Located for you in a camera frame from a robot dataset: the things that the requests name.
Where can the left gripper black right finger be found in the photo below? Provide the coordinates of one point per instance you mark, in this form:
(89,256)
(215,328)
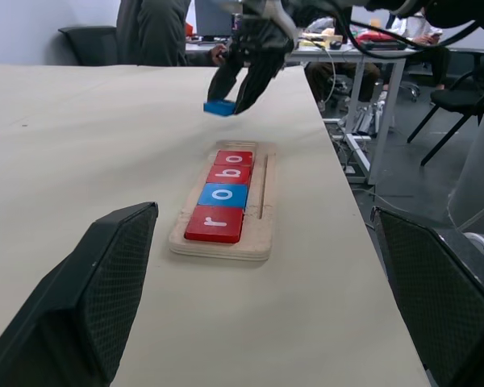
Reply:
(443,306)

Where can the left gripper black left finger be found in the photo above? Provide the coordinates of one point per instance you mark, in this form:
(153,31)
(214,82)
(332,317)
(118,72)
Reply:
(64,310)

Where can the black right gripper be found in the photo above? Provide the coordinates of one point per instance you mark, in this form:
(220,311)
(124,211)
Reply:
(258,42)

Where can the blue letter tile t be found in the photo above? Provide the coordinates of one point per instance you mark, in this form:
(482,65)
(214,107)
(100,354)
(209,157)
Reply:
(218,109)

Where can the red letter tile o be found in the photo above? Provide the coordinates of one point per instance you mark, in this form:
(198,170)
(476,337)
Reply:
(234,158)

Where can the red letter tile b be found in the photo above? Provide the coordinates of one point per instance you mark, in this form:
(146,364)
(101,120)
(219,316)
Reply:
(228,174)

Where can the blue letter tile o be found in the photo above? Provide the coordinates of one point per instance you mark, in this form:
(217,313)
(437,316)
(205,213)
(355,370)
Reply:
(222,195)

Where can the red letter tile r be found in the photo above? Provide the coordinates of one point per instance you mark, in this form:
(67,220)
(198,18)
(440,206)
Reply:
(214,223)

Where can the wooden letter tray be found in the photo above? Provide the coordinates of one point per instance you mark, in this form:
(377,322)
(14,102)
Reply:
(262,238)

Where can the dark computer monitor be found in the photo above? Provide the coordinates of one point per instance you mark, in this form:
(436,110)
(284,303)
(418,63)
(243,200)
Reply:
(211,18)

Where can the person in dark jacket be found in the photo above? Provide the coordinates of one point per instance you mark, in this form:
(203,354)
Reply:
(157,32)

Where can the black office chair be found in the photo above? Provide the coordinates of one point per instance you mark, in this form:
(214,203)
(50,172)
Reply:
(451,105)
(90,46)

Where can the seated person in white shirt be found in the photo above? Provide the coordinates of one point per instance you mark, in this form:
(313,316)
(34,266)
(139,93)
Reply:
(421,34)

